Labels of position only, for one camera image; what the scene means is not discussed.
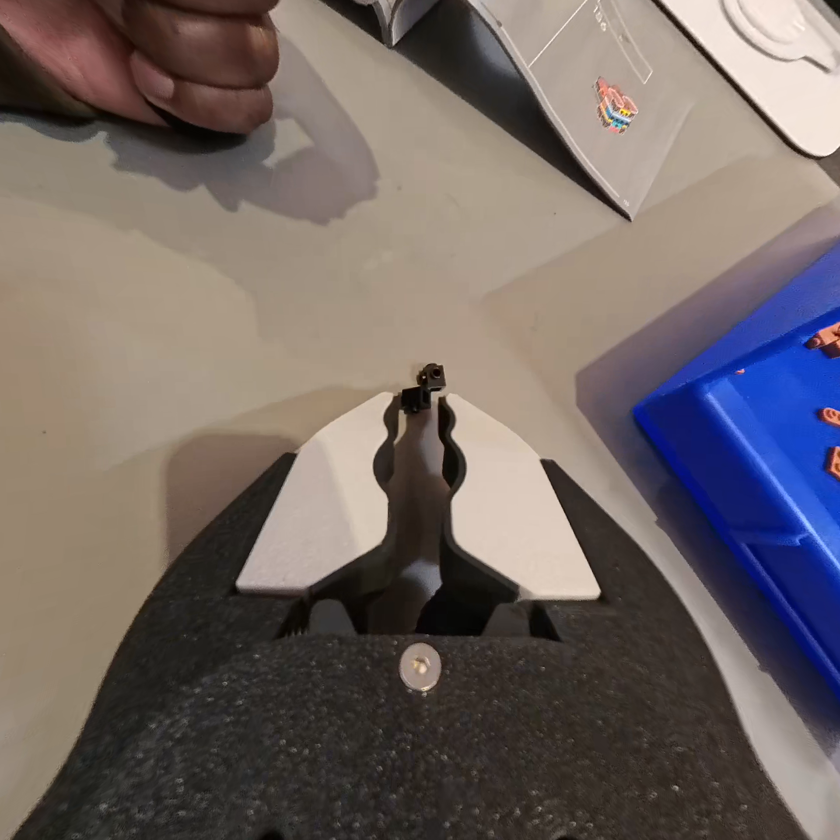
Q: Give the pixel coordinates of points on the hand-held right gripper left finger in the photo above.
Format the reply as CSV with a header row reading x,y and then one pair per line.
x,y
315,518

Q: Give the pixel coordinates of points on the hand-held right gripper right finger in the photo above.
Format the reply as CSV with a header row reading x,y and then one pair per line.
x,y
518,525

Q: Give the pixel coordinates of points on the blue plastic bin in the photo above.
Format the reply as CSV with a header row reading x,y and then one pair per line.
x,y
754,492

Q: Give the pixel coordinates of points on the grey building instruction booklet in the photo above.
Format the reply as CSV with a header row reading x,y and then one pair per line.
x,y
590,151

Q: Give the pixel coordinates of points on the grey desk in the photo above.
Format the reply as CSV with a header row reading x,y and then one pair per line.
x,y
197,328

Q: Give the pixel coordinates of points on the person's left hand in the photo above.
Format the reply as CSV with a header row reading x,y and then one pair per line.
x,y
197,65

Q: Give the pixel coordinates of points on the pile of loose toy bricks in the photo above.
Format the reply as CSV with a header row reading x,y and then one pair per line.
x,y
830,415

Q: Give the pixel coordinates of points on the white tablet stand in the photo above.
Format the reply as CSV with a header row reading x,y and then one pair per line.
x,y
774,79

